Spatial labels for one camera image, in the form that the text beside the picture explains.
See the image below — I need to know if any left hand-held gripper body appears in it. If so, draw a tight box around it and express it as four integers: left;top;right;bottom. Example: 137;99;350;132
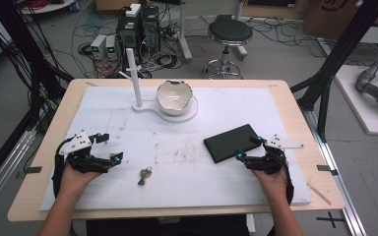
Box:
58;130;112;174

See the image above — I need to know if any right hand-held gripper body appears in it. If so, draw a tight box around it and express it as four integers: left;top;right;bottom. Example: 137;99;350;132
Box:
244;133;305;176

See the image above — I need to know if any black wallet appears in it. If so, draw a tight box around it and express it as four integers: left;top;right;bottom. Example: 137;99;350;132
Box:
203;123;264;164

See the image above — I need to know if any person's right hand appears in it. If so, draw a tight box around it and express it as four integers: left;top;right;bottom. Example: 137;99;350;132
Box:
251;161;290;202

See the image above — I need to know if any person's left hand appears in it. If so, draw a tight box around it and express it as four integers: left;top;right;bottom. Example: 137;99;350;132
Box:
58;162;103;199

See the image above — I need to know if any bunch of keys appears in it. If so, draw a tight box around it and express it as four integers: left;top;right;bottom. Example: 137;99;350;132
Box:
137;165;154;187

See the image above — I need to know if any black tape strip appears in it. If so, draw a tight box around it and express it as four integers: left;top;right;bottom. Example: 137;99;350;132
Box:
15;165;43;180
316;164;340;177

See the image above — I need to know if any thin wooden strip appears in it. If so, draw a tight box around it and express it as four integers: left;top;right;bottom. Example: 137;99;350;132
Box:
306;182;333;207

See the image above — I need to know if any white stand with pole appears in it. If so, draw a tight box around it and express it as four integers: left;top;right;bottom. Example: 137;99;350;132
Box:
117;47;200;124

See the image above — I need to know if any white foam mat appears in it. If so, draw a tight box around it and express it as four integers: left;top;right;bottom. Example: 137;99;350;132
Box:
38;85;312;212

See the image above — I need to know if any black tape cross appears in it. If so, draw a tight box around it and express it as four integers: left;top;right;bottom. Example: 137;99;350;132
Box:
315;210;347;229

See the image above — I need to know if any white eggshell-shaped bowl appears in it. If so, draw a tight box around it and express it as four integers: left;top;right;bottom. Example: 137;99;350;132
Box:
156;80;195;117

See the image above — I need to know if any person's dark lap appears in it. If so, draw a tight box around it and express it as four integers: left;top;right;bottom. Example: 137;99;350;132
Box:
84;213;251;236

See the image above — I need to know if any grey power supply unit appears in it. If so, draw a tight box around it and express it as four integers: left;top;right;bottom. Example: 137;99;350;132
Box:
104;33;120;61
90;33;108;61

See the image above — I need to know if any white floor platform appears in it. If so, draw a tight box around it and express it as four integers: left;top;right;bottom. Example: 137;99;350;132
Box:
334;64;378;138

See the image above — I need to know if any black computer tower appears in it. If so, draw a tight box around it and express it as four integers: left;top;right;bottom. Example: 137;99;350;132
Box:
115;3;143;65
140;4;161;54

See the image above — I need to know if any black round stool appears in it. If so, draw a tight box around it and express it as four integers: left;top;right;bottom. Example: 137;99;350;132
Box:
203;14;254;81

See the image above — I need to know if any white table leg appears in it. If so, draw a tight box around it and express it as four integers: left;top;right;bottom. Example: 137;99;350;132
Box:
176;0;194;64

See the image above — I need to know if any cardboard box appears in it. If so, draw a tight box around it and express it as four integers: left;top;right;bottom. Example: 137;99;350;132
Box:
302;0;378;41

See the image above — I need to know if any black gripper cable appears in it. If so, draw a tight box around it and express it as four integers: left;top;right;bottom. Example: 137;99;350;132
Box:
51;139;73;200

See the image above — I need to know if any aluminium rail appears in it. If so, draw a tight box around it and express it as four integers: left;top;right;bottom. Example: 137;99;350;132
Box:
301;107;369;236
0;127;37;218

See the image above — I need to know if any black metal frame post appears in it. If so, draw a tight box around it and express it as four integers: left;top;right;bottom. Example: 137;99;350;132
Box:
0;0;75;195
289;0;378;143

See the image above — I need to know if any tangle of floor cables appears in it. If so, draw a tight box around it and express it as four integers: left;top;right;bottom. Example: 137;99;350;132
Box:
52;6;191;80

